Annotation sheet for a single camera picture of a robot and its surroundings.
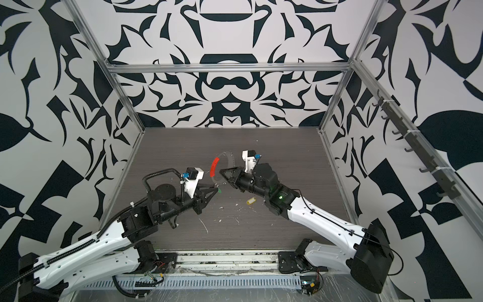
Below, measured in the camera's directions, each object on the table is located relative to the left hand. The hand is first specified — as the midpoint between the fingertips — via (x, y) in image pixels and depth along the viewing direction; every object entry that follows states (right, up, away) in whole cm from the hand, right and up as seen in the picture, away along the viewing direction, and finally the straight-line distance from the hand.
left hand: (216, 185), depth 66 cm
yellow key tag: (+13, -13, +25) cm, 31 cm away
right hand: (+1, +4, 0) cm, 4 cm away
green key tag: (+1, -2, 0) cm, 2 cm away
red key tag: (-2, +6, +5) cm, 7 cm away
